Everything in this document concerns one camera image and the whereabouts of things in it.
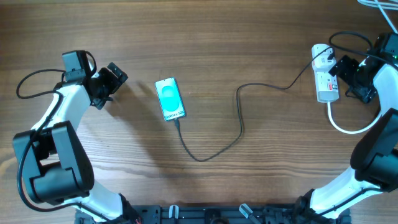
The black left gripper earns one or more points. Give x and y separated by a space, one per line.
114 84

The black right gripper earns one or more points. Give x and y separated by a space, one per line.
365 93

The blue Galaxy smartphone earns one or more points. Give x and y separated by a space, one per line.
170 99

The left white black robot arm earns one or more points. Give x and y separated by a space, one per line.
54 171

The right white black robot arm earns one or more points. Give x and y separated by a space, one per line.
373 163

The white power strip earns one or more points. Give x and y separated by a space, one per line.
326 86

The black mounting rail base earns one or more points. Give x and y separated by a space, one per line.
274 213

